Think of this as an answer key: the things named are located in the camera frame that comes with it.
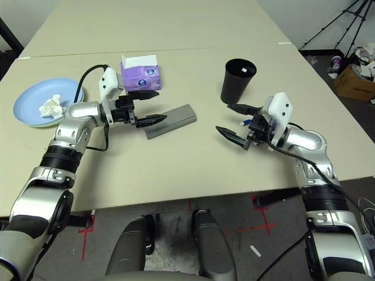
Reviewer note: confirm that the short white tape strip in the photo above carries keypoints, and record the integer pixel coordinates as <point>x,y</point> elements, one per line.
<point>255,251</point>

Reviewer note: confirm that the grey robot left leg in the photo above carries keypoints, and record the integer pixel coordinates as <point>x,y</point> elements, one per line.
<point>129,248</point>

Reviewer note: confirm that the grey glasses case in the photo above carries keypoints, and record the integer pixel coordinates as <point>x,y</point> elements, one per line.
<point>178,117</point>

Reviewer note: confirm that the green plastic plate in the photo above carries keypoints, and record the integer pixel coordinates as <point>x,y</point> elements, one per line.
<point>44,126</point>

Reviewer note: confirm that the grey robot waist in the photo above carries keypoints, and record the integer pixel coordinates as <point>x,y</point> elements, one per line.
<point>164,276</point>

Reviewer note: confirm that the brown cardboard box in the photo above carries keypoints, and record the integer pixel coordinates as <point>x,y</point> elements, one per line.
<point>354,86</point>

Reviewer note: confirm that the black table leg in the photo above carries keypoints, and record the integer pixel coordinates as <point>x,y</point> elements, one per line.
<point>278,199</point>

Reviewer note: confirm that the purple white paper cup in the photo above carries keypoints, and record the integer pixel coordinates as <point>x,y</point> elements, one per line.
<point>336,63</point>

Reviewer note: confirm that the crumpled paper trash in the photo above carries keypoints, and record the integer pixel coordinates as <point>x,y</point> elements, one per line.
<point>364,55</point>

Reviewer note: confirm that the grey robot right leg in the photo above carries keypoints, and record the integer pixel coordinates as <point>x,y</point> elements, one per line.
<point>214,246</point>

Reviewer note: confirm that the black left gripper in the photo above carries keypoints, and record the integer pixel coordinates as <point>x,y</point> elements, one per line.
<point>123,112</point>

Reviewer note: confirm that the red tape mark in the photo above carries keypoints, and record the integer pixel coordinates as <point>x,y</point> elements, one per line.
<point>84,237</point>
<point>265,225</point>

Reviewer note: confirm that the purple tissue pack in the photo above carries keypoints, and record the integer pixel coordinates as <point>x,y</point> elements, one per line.
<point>140,77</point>

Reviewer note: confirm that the white tissue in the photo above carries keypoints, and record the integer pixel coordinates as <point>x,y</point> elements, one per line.
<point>51,107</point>

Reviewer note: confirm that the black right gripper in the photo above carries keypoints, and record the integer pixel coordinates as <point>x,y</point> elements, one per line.
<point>260,130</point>

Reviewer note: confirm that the grey robot leg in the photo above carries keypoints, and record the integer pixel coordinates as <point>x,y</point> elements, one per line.
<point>214,246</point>
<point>129,248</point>

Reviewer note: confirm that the black plastic cup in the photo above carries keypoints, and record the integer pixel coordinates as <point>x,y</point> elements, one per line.
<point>234,85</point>

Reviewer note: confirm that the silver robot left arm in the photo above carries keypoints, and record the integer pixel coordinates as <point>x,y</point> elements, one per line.
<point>70,128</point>

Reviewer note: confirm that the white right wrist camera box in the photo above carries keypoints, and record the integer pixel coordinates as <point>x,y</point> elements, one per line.
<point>279,111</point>

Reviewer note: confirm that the black tripod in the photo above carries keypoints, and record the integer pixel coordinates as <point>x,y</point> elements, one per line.
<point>348,20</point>

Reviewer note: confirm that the blue plastic plate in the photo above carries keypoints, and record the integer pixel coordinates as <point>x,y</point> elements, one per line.
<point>29,99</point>

